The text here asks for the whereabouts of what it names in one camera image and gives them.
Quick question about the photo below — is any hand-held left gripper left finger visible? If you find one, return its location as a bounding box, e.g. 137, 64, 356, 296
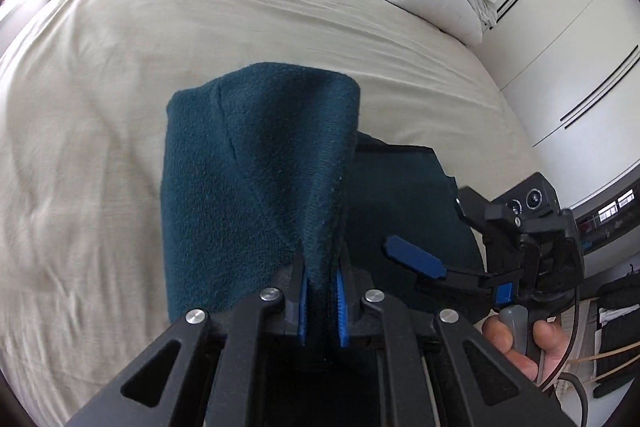
65, 252, 307, 427

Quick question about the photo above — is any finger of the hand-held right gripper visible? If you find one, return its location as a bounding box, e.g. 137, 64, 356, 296
382, 234, 494, 299
452, 185, 490, 232

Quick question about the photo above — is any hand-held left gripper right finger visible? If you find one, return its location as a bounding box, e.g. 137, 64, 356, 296
334, 253, 576, 427

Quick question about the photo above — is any dark teal towel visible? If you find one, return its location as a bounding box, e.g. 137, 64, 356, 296
159, 62, 487, 358

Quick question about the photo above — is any person's right hand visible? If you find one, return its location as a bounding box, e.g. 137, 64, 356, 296
481, 314, 573, 382

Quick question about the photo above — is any dark cloth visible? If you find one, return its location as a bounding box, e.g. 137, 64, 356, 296
591, 279, 640, 400

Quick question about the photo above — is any white wardrobe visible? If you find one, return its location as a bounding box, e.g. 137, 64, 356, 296
400, 0, 640, 210

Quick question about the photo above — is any bed with beige sheet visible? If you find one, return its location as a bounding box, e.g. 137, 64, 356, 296
0, 0, 540, 427

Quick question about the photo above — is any black cable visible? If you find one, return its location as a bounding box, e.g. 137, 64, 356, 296
542, 292, 592, 427

